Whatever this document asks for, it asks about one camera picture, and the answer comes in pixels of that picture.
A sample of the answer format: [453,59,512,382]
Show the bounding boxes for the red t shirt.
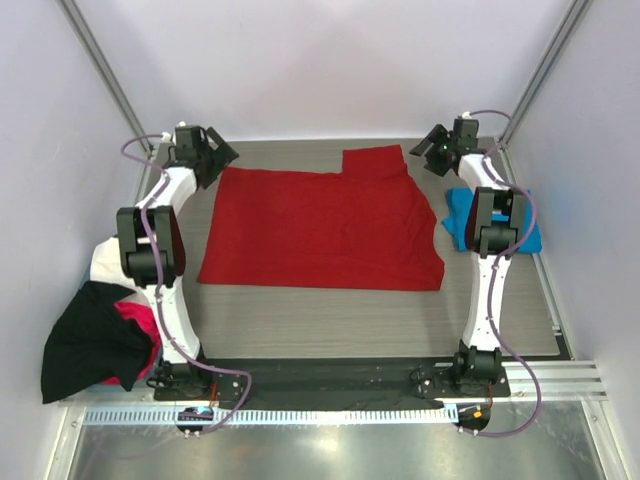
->
[198,145,445,292]

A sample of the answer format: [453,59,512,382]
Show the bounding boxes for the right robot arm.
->
[410,112,535,396]

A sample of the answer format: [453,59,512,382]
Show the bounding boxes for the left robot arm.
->
[116,122,239,400]

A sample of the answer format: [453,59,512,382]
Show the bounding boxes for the folded blue t shirt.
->
[441,187,543,254]

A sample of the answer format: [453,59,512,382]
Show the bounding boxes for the white t shirt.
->
[89,237,142,296]

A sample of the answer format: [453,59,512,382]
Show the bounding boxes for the black t shirt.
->
[40,280,134,404]

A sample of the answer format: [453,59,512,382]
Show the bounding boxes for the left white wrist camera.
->
[160,121,187,145]

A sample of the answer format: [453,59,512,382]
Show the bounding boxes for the left aluminium frame post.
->
[56,0,145,137]

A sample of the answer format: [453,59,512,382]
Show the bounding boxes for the aluminium frame post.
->
[56,0,145,137]
[499,0,593,145]

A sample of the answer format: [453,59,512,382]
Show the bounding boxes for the right aluminium frame post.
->
[499,0,593,145]

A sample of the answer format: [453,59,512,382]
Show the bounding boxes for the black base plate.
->
[152,355,511,401]

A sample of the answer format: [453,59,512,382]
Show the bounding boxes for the slotted cable duct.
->
[84,405,458,426]

